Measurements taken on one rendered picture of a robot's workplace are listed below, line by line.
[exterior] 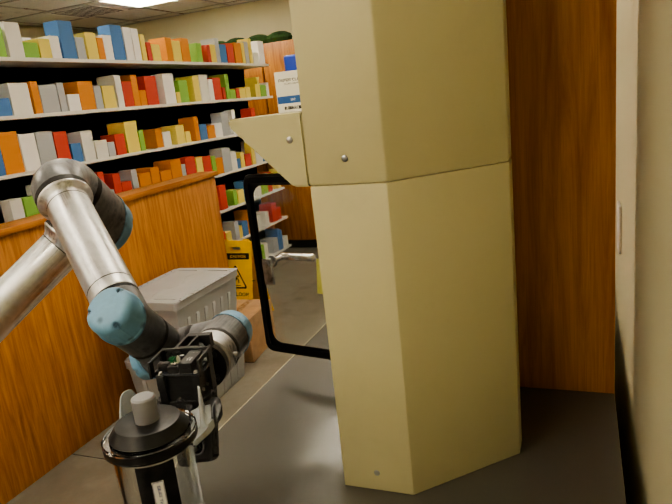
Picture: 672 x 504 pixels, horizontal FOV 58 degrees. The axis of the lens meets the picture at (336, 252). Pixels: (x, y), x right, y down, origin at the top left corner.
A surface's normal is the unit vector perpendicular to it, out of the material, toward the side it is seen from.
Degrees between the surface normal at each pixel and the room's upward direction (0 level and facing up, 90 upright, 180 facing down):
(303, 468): 0
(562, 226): 90
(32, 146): 90
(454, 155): 90
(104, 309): 46
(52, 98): 90
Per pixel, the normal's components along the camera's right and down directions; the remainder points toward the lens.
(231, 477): -0.11, -0.96
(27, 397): 0.93, -0.01
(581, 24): -0.36, 0.26
